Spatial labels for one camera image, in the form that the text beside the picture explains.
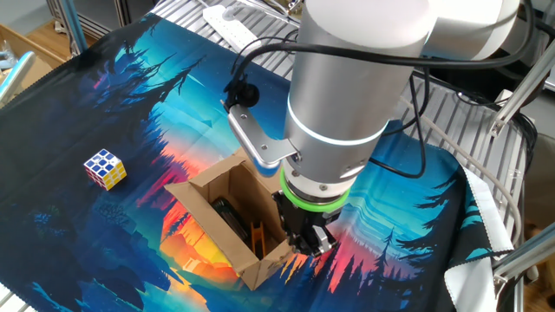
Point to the white power strip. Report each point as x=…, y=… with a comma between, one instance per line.
x=230, y=28

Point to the Rubik's cube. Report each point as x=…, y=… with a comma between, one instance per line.
x=106, y=171

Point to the aluminium frame post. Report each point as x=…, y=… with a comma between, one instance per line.
x=73, y=26
x=529, y=255
x=520, y=93

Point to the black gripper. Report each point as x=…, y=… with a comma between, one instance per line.
x=303, y=221

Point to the dark green folding hex key set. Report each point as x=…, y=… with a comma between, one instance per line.
x=230, y=219

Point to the flat brown cardboard box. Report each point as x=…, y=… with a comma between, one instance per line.
x=43, y=65

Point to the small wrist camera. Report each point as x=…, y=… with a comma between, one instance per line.
x=266, y=169

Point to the yellow folding hex key set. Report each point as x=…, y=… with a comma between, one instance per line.
x=258, y=238

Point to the landscape print tablecloth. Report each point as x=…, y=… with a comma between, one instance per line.
x=86, y=242

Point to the silver metal tube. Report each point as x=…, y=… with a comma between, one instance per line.
x=17, y=76

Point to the brown cardboard box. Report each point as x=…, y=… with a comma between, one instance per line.
x=236, y=184
x=43, y=65

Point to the silver camera mount bracket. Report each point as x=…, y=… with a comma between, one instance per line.
x=256, y=134

